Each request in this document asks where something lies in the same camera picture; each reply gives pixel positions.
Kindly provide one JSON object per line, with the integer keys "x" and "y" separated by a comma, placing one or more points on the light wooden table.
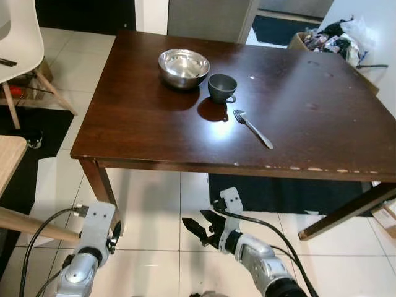
{"x": 11, "y": 158}

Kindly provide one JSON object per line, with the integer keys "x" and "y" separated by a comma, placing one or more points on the black cabinet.
{"x": 83, "y": 15}

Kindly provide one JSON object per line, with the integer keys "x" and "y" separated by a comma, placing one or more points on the dark blue doormat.
{"x": 278, "y": 31}

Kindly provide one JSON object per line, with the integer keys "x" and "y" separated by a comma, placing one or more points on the black floor mat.
{"x": 43, "y": 127}

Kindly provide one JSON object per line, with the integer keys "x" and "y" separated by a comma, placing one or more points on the white plastic bag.
{"x": 359, "y": 31}

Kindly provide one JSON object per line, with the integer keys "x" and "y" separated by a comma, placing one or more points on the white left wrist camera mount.
{"x": 96, "y": 223}

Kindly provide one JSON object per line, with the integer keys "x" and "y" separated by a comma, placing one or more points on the dark grey mug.
{"x": 221, "y": 88}

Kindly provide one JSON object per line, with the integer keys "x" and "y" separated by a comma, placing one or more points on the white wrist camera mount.
{"x": 232, "y": 199}
{"x": 96, "y": 223}

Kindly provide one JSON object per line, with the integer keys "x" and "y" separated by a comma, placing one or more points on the cardboard box full of clutter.
{"x": 334, "y": 43}

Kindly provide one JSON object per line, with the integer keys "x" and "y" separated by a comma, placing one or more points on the silver metal fork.
{"x": 253, "y": 128}

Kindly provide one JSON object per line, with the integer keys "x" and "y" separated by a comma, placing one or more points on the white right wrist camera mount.
{"x": 232, "y": 199}

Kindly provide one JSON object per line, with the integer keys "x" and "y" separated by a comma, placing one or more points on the small cardboard box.
{"x": 385, "y": 216}

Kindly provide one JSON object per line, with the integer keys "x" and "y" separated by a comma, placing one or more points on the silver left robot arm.
{"x": 77, "y": 275}

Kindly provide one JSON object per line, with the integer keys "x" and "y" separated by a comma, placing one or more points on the dark brown wooden table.
{"x": 297, "y": 124}

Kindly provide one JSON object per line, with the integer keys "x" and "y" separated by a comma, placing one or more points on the black shoe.
{"x": 34, "y": 139}

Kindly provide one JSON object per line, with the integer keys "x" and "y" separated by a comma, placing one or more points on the black floor rug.
{"x": 278, "y": 193}

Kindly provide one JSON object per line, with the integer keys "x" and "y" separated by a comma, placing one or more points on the white chair with wooden legs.
{"x": 21, "y": 43}

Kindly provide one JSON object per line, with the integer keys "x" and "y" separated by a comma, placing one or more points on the stainless steel bowl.
{"x": 184, "y": 67}

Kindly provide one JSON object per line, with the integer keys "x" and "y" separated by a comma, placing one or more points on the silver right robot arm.
{"x": 263, "y": 266}

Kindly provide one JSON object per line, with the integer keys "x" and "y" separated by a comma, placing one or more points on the grey door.
{"x": 210, "y": 18}

